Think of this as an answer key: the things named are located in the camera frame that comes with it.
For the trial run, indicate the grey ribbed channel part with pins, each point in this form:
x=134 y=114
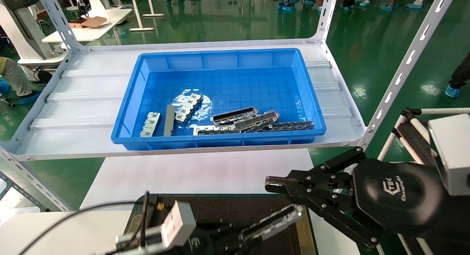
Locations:
x=257 y=121

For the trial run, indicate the blue plastic bin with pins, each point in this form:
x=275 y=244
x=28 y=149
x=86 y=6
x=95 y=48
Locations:
x=238 y=75

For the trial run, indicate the long grey channel part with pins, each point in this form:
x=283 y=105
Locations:
x=275 y=220

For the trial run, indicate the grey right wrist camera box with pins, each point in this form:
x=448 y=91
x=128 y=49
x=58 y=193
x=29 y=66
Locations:
x=453 y=156

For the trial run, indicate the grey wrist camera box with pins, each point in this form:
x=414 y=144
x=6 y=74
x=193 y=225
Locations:
x=453 y=156
x=180 y=223

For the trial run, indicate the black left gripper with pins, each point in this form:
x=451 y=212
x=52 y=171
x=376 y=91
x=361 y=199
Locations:
x=209 y=242

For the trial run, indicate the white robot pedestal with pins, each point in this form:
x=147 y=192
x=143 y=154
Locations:
x=22 y=35

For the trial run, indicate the white tube frame stand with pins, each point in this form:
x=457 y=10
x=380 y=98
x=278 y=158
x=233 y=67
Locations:
x=411 y=134

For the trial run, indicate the white metal shelf rack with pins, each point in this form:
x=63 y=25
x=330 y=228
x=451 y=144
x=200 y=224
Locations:
x=337 y=101

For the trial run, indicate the white desk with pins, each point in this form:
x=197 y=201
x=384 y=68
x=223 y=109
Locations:
x=91 y=33
x=136 y=9

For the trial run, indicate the silver camera mount bracket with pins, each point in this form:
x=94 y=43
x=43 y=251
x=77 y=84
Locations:
x=147 y=237

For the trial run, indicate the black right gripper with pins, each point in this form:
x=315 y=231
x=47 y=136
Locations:
x=400 y=196

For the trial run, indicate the long silver slotted bracket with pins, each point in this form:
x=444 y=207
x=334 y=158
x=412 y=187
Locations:
x=188 y=108

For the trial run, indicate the flat silver notched strip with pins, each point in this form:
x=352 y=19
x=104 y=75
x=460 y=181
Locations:
x=209 y=130

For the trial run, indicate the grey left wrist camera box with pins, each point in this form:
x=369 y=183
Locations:
x=180 y=223

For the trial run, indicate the clear plastic bag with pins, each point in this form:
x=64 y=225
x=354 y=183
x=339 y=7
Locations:
x=202 y=115

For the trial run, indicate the open cardboard box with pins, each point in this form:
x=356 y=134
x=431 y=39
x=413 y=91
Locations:
x=93 y=22

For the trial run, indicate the grey flat metal bar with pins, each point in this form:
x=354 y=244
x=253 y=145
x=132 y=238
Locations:
x=170 y=121

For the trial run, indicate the black foam lined container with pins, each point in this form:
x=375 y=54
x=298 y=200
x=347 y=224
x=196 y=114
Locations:
x=227 y=209

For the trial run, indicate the dark grey channel part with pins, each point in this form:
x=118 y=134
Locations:
x=235 y=115

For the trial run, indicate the dark notched metal strip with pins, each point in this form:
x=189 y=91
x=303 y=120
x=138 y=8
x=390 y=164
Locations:
x=293 y=126

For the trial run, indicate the short silver slotted bracket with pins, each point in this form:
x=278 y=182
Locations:
x=150 y=124

